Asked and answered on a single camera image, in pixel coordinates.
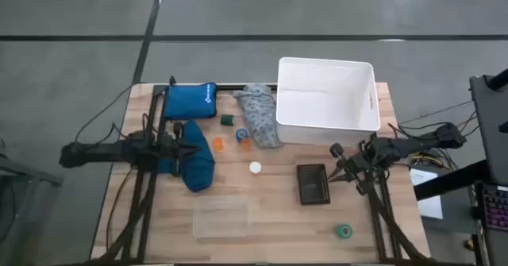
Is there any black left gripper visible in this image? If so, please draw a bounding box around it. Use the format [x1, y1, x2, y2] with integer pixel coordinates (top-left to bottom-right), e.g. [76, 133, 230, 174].
[157, 121, 202, 179]

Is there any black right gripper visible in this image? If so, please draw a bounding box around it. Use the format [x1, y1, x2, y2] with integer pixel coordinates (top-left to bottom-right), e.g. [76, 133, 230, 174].
[326, 141, 376, 198]

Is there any bright green bandage roll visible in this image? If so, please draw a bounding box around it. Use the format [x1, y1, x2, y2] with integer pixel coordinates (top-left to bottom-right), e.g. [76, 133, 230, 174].
[336, 223, 354, 240]

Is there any grey patterned cloth gown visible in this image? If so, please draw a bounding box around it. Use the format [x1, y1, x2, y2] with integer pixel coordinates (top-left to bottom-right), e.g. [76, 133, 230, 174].
[233, 83, 282, 149]

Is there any small black slotted basket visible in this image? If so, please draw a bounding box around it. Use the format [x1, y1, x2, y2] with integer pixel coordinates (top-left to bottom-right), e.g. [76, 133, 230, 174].
[296, 163, 332, 206]

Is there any white perforated plastic basket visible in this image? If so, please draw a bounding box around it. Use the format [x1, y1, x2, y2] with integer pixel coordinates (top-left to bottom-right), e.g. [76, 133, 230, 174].
[275, 56, 382, 147]

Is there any clear plastic bin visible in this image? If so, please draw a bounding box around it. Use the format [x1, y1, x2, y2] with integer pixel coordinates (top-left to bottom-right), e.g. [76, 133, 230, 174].
[192, 197, 253, 239]

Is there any dark blue folded garment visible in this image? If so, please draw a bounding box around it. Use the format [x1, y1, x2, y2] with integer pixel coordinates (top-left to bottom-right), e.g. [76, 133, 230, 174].
[157, 118, 217, 194]

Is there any blue zip pouch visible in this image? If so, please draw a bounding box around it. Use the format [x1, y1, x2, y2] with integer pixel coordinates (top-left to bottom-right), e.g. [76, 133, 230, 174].
[163, 82, 219, 121]

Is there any white paper sheet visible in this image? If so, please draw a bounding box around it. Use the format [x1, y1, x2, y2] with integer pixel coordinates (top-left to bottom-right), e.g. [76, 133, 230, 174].
[409, 168, 445, 221]

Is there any black diagonal desk bar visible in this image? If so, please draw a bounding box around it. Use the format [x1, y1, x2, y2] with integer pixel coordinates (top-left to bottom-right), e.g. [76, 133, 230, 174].
[414, 159, 491, 202]

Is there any backlit computer keyboard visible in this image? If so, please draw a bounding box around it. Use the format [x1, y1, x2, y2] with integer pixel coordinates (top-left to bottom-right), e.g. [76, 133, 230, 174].
[481, 183, 508, 232]

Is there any grey metal side table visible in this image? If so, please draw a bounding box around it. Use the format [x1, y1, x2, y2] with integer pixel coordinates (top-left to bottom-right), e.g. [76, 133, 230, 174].
[0, 154, 64, 266]

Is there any black aluminium mounting frame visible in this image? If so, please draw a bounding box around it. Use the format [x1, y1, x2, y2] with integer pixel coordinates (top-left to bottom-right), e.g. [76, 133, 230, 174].
[94, 83, 279, 264]
[359, 138, 429, 264]

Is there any tangled cable bundle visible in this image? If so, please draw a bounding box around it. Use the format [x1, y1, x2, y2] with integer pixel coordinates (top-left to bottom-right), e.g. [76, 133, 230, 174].
[396, 98, 479, 170]

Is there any thin black floor cable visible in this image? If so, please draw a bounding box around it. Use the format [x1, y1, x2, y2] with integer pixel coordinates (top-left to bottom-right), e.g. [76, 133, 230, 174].
[74, 83, 138, 144]

